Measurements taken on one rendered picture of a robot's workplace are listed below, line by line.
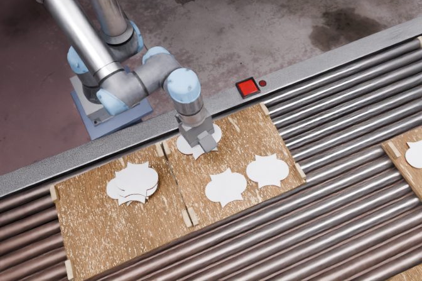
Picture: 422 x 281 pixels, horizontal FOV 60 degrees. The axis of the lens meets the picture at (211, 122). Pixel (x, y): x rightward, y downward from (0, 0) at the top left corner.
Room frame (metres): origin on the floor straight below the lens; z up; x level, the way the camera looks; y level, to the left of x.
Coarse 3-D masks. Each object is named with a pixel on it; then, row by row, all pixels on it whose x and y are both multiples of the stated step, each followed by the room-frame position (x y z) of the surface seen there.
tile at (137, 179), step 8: (128, 168) 0.49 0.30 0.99; (136, 168) 0.49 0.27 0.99; (144, 168) 0.49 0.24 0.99; (152, 168) 0.48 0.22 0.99; (120, 176) 0.47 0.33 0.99; (128, 176) 0.47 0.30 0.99; (136, 176) 0.46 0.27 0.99; (144, 176) 0.46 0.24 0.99; (152, 176) 0.46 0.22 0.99; (120, 184) 0.44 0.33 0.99; (128, 184) 0.44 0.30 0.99; (136, 184) 0.43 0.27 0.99; (144, 184) 0.43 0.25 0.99; (152, 184) 0.43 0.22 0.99; (128, 192) 0.41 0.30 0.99; (136, 192) 0.41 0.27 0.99; (144, 192) 0.40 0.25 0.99
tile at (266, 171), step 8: (256, 160) 0.48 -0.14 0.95; (264, 160) 0.48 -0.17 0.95; (272, 160) 0.47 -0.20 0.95; (280, 160) 0.47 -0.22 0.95; (248, 168) 0.46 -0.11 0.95; (256, 168) 0.45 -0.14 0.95; (264, 168) 0.45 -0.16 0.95; (272, 168) 0.44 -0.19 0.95; (280, 168) 0.44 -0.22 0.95; (288, 168) 0.44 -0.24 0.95; (248, 176) 0.43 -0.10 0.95; (256, 176) 0.42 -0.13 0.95; (264, 176) 0.42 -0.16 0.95; (272, 176) 0.42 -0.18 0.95; (280, 176) 0.41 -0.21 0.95; (264, 184) 0.39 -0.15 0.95; (272, 184) 0.39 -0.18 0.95
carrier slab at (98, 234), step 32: (128, 160) 0.55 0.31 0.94; (160, 160) 0.53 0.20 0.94; (64, 192) 0.46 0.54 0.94; (96, 192) 0.44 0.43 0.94; (160, 192) 0.41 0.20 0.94; (64, 224) 0.35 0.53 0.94; (96, 224) 0.33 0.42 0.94; (128, 224) 0.32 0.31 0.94; (160, 224) 0.31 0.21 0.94; (192, 224) 0.29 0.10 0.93; (96, 256) 0.23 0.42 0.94; (128, 256) 0.22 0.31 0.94
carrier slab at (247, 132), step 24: (240, 120) 0.66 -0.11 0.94; (264, 120) 0.64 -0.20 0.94; (168, 144) 0.59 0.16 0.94; (240, 144) 0.56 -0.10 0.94; (264, 144) 0.54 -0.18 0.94; (192, 168) 0.49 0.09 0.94; (216, 168) 0.48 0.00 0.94; (240, 168) 0.46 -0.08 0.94; (192, 192) 0.40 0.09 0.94; (264, 192) 0.37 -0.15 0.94; (216, 216) 0.31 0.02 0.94
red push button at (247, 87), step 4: (248, 80) 0.83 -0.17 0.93; (240, 84) 0.82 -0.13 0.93; (244, 84) 0.82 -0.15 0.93; (248, 84) 0.82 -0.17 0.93; (252, 84) 0.81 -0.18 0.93; (240, 88) 0.80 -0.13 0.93; (244, 88) 0.80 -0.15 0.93; (248, 88) 0.80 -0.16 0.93; (252, 88) 0.79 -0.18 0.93; (256, 88) 0.79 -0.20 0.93; (244, 92) 0.78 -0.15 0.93; (248, 92) 0.78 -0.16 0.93
